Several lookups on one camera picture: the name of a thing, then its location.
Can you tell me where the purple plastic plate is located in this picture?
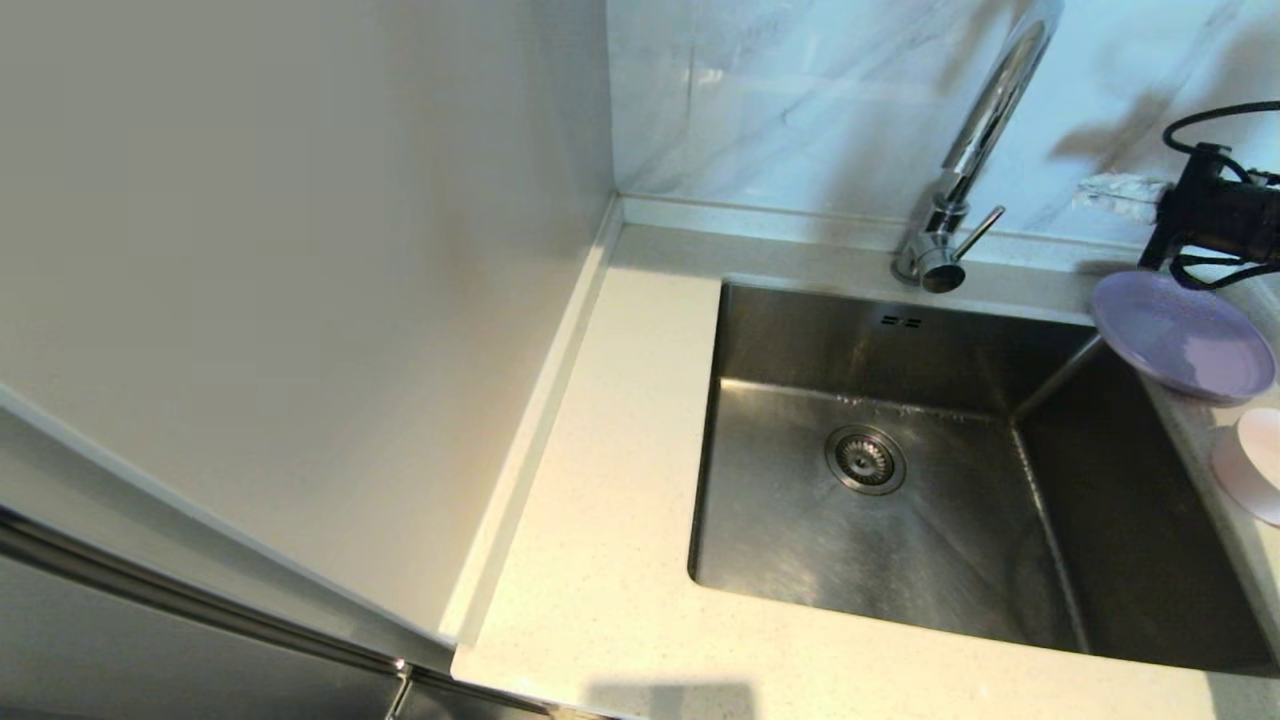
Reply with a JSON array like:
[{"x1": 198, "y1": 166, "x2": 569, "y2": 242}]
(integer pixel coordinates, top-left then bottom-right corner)
[{"x1": 1090, "y1": 270, "x2": 1277, "y2": 403}]

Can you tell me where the chrome gooseneck faucet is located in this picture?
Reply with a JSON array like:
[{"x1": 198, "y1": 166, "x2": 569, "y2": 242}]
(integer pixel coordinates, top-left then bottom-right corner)
[{"x1": 892, "y1": 0, "x2": 1065, "y2": 295}]

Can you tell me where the stainless steel sink basin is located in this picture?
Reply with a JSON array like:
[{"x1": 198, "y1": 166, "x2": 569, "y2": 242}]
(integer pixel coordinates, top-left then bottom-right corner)
[{"x1": 687, "y1": 278, "x2": 1276, "y2": 673}]

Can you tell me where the pink plastic cup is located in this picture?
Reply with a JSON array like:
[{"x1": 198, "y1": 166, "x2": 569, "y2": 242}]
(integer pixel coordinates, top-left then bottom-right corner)
[{"x1": 1210, "y1": 407, "x2": 1280, "y2": 528}]

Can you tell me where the round metal drain strainer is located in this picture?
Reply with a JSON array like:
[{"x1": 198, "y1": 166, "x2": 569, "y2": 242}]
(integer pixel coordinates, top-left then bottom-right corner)
[{"x1": 825, "y1": 425, "x2": 907, "y2": 497}]

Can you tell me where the white tall cabinet side panel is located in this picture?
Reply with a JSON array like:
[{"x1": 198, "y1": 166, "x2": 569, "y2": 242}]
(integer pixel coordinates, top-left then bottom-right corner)
[{"x1": 0, "y1": 0, "x2": 616, "y2": 641}]

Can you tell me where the grey upper cabinet door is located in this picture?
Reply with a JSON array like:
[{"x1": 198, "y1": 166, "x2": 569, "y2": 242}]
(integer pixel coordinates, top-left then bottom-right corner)
[{"x1": 0, "y1": 380, "x2": 459, "y2": 673}]

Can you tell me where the grey cabinet door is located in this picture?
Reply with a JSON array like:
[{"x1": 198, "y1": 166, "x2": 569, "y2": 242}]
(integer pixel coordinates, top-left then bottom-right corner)
[
  {"x1": 0, "y1": 550, "x2": 406, "y2": 720},
  {"x1": 0, "y1": 380, "x2": 459, "y2": 673}
]

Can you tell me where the grey lower cabinet door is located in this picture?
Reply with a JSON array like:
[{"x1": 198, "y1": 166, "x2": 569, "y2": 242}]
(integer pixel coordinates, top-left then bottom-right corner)
[{"x1": 0, "y1": 550, "x2": 406, "y2": 720}]

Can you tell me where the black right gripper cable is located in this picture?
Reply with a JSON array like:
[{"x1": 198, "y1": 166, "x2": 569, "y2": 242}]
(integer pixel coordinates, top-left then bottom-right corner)
[{"x1": 1163, "y1": 100, "x2": 1280, "y2": 291}]

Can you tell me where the metal door trim rail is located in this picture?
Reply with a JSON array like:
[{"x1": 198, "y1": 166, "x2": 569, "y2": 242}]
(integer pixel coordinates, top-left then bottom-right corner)
[{"x1": 0, "y1": 505, "x2": 413, "y2": 676}]

